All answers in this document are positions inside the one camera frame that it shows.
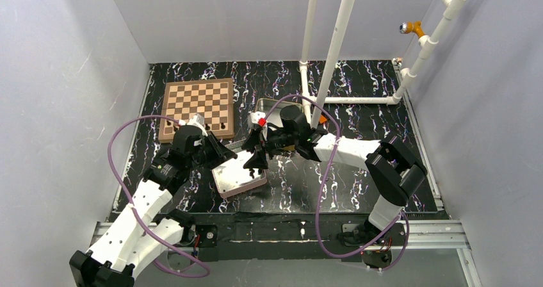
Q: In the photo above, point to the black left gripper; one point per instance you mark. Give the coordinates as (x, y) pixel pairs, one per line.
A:
(212, 150)

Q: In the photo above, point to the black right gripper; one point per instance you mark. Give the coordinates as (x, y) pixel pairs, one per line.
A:
(260, 147)

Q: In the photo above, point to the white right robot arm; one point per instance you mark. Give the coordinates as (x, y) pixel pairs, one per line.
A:
(394, 169)

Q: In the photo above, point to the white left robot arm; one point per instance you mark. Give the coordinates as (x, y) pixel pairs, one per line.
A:
(129, 246)

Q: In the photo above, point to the wooden chess board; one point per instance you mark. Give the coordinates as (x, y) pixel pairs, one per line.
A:
(212, 99)

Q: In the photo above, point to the pink-rimmed silver tin tray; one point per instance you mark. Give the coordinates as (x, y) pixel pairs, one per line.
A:
(232, 179)

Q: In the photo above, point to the gold-rimmed tin tray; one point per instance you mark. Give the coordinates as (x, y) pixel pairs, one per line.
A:
(265, 106)

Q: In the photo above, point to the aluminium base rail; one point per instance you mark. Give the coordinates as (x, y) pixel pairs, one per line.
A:
(294, 237)

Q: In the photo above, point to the white PVC pipe frame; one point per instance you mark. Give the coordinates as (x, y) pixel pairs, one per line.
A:
(364, 30)

